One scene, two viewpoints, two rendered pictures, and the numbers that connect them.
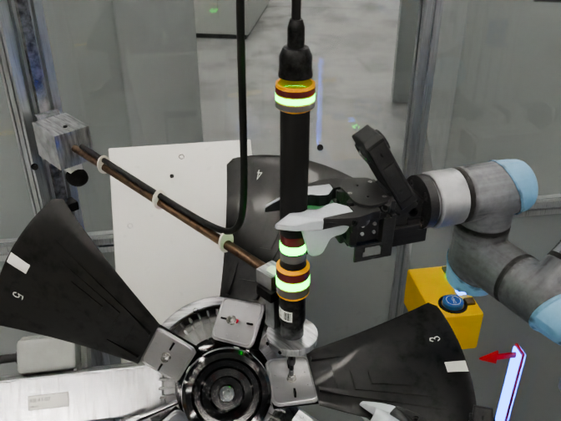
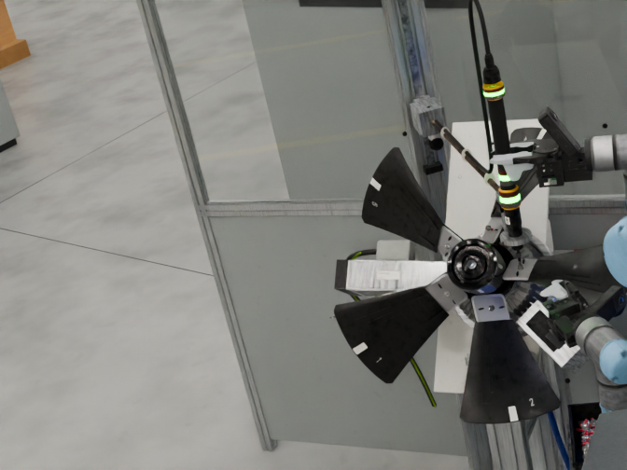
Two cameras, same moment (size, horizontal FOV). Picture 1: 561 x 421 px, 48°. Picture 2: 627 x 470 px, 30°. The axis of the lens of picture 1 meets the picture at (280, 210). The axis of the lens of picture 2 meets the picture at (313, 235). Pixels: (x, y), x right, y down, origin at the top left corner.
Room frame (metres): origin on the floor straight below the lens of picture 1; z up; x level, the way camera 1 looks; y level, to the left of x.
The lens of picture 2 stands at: (-1.43, -1.08, 2.47)
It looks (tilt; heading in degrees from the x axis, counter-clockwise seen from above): 25 degrees down; 38
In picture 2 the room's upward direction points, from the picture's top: 13 degrees counter-clockwise
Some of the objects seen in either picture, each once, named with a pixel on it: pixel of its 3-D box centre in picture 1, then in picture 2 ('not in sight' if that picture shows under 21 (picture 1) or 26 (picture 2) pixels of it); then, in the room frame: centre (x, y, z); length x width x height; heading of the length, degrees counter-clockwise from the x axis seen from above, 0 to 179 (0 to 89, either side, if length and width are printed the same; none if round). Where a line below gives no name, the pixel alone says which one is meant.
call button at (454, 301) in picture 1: (452, 302); not in sight; (0.95, -0.33, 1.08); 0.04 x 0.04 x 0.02
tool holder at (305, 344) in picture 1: (286, 307); (511, 217); (0.66, -0.01, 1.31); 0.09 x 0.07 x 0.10; 44
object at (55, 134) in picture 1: (62, 139); (427, 116); (1.10, 0.42, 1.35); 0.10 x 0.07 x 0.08; 44
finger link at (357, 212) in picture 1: (351, 212); (533, 157); (0.65, -0.08, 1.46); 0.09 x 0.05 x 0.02; 118
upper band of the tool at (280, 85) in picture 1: (295, 95); (494, 90); (0.65, -0.02, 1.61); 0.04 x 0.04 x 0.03
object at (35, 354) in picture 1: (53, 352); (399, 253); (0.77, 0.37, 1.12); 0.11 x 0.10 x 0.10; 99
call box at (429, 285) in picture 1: (441, 309); not in sight; (1.00, -0.33, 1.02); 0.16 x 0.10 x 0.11; 9
